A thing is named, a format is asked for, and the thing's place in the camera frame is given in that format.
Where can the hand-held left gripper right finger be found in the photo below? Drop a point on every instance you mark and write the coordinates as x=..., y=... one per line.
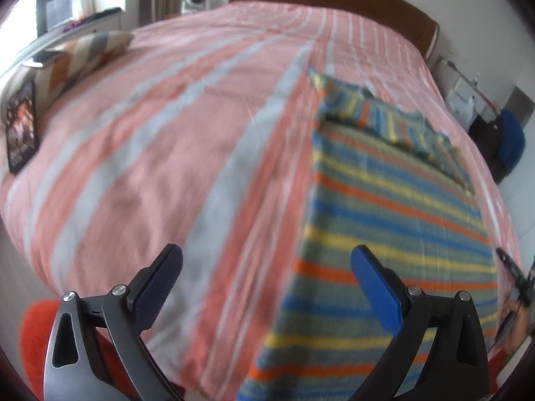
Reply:
x=378, y=288

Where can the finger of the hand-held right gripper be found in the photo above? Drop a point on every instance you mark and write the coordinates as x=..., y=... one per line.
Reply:
x=512, y=269
x=509, y=321

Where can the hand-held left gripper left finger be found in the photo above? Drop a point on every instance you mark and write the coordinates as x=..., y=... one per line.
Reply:
x=156, y=277

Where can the colourful striped knit sweater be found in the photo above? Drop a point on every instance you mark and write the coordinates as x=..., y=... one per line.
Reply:
x=376, y=217

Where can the white clothes rack rod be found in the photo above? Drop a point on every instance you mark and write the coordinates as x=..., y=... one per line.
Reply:
x=480, y=87

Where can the blue hanging garment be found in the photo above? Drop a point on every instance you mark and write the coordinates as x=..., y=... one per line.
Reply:
x=512, y=142

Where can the orange cloth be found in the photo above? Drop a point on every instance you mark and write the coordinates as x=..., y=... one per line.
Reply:
x=35, y=330

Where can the black hanging garment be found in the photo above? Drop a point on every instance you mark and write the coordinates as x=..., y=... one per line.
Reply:
x=485, y=138

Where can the pink striped bedspread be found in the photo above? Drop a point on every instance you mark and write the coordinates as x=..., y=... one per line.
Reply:
x=146, y=133

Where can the white plastic bag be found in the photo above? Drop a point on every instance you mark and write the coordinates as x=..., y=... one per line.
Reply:
x=460, y=100

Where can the black smartphone with lit screen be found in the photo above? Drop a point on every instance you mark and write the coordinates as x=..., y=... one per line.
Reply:
x=21, y=125

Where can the chevron striped pillow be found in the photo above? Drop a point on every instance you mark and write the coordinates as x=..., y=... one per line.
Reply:
x=83, y=54

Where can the small silver device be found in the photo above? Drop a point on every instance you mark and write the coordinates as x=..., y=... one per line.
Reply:
x=38, y=60

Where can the small red and blue toy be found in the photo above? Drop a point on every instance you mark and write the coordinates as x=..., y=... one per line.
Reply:
x=73, y=24

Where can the dark remote control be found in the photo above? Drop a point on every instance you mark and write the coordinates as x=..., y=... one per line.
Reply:
x=105, y=12

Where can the window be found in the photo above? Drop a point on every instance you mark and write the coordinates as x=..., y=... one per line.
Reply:
x=58, y=4

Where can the grey wall panel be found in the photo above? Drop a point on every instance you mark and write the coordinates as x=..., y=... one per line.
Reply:
x=522, y=104

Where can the white round security camera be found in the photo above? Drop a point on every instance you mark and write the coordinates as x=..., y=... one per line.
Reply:
x=194, y=0

